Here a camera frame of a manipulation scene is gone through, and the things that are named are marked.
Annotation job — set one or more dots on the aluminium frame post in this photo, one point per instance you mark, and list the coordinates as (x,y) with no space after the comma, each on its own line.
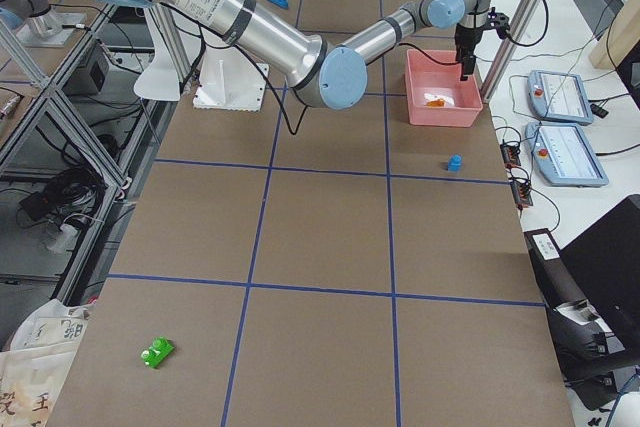
(520,21)

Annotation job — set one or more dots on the green block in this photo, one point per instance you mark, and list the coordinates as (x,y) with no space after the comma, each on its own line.
(157,352)

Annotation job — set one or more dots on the teach pendant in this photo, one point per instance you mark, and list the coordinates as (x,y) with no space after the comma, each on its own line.
(559,97)
(563,155)

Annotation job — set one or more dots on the small blue block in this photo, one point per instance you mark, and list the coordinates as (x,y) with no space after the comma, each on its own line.
(454,163)

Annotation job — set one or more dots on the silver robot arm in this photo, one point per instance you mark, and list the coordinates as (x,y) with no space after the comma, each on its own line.
(320,74)

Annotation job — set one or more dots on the lower teach pendant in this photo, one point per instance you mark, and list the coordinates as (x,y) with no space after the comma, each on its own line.
(563,155)

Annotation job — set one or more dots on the upper teach pendant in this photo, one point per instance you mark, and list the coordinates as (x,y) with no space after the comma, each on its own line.
(559,97)

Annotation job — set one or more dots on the pink plastic box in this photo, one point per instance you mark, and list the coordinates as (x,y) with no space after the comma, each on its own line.
(427,80)

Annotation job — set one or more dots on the white canvas bag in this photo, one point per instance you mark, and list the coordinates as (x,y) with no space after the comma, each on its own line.
(37,361)

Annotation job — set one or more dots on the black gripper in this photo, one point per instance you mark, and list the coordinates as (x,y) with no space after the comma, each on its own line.
(468,39)

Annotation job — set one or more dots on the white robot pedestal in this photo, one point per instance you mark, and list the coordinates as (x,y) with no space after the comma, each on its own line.
(189,59)

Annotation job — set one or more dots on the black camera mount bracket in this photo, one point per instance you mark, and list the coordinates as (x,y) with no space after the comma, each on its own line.
(499,22)

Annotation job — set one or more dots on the orange block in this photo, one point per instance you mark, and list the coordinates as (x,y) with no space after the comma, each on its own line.
(437,103)

